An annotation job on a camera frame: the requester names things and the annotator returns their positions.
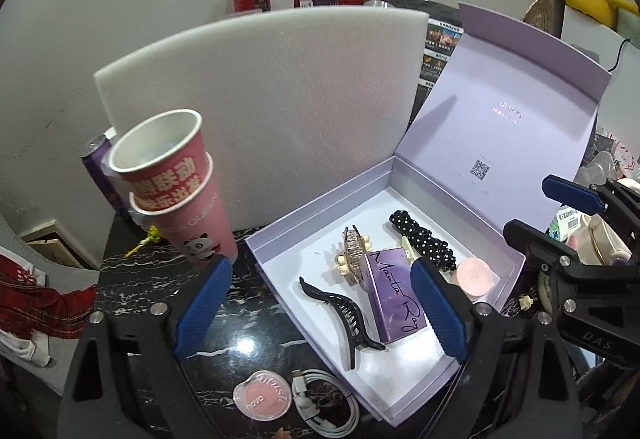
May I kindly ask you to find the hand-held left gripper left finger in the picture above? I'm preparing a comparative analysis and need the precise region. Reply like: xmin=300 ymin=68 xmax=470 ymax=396
xmin=60 ymin=255 xmax=234 ymax=439

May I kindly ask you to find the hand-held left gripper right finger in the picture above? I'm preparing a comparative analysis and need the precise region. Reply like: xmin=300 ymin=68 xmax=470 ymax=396
xmin=410 ymin=259 xmax=583 ymax=439

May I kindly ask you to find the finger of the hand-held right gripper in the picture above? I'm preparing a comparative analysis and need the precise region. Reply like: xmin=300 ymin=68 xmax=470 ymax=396
xmin=541 ymin=174 xmax=640 ymax=240
xmin=502 ymin=219 xmax=640 ymax=320

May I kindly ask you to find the pink round compact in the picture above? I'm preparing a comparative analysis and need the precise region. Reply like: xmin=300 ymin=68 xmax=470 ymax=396
xmin=448 ymin=257 xmax=501 ymax=303

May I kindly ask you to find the purple box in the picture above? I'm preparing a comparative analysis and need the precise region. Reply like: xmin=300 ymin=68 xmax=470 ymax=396
xmin=362 ymin=247 xmax=436 ymax=345

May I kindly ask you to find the black polka dot hair clip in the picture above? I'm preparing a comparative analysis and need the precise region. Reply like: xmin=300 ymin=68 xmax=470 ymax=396
xmin=389 ymin=209 xmax=458 ymax=272

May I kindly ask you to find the clear pink hair claw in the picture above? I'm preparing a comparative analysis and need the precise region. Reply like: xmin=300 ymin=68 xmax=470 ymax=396
xmin=334 ymin=225 xmax=373 ymax=287

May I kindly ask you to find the lavender gift box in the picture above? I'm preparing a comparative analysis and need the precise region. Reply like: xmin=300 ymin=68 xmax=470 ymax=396
xmin=244 ymin=2 xmax=613 ymax=422

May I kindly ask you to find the green white label packet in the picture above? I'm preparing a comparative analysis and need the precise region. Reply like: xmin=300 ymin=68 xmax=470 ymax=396
xmin=550 ymin=211 xmax=591 ymax=240

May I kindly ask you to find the clear plastic bag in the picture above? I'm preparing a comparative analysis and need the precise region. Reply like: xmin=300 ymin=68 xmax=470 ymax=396
xmin=575 ymin=151 xmax=626 ymax=184

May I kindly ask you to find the cream round container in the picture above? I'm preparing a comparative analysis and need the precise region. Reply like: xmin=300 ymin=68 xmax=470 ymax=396
xmin=537 ymin=269 xmax=556 ymax=315

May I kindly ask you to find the gold bangle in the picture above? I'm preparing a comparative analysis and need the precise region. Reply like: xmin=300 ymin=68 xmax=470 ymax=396
xmin=590 ymin=219 xmax=636 ymax=265

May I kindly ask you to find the pink panda paper cup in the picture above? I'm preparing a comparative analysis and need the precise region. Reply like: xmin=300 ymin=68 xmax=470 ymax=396
xmin=129 ymin=154 xmax=240 ymax=270

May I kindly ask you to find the clear lidded blush compact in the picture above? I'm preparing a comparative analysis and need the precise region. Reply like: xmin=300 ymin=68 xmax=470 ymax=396
xmin=232 ymin=369 xmax=292 ymax=417

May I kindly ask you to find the small yellow flower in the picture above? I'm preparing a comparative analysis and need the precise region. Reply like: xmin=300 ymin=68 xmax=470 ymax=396
xmin=125 ymin=226 xmax=163 ymax=257

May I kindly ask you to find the pink printed paper cup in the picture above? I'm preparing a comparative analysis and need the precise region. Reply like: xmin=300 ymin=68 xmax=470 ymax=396
xmin=107 ymin=109 xmax=213 ymax=214

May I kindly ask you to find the red plaid cloth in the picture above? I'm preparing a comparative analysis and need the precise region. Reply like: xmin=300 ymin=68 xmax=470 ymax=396
xmin=0 ymin=254 xmax=98 ymax=340

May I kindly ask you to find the purple drink can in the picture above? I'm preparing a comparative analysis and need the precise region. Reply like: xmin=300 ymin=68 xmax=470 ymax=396
xmin=80 ymin=134 xmax=133 ymax=220

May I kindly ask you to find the woven round coaster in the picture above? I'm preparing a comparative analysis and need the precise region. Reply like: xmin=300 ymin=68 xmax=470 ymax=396
xmin=524 ymin=0 xmax=555 ymax=32

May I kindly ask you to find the white cloth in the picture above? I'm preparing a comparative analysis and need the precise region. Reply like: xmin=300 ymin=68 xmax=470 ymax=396
xmin=0 ymin=331 xmax=56 ymax=367

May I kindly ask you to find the black printed brochure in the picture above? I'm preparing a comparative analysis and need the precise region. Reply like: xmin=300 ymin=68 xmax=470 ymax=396
xmin=412 ymin=16 xmax=466 ymax=104

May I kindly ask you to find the white foam board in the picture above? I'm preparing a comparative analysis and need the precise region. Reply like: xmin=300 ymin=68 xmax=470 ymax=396
xmin=93 ymin=5 xmax=431 ymax=232

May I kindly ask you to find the white charging cable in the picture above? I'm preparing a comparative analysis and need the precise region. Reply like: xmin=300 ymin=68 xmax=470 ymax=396
xmin=291 ymin=368 xmax=361 ymax=437

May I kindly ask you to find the black power cable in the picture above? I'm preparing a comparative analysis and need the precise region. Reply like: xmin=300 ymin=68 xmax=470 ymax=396
xmin=607 ymin=38 xmax=631 ymax=72

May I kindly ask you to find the wooden frame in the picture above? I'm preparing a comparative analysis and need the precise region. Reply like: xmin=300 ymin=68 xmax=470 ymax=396
xmin=20 ymin=219 xmax=98 ymax=270

